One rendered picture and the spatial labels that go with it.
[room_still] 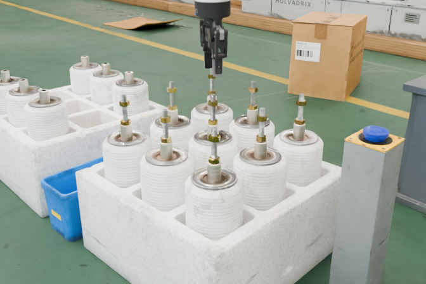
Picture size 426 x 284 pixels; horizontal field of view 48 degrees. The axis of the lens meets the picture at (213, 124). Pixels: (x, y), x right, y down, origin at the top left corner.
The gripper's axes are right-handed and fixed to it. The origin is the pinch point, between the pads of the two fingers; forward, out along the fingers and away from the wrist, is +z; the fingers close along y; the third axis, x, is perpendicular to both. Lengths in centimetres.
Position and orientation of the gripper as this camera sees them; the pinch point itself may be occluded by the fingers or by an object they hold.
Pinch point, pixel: (213, 66)
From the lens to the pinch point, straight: 105.3
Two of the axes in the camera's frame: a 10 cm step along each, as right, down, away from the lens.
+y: 2.7, 3.6, -8.9
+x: 9.6, -1.1, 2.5
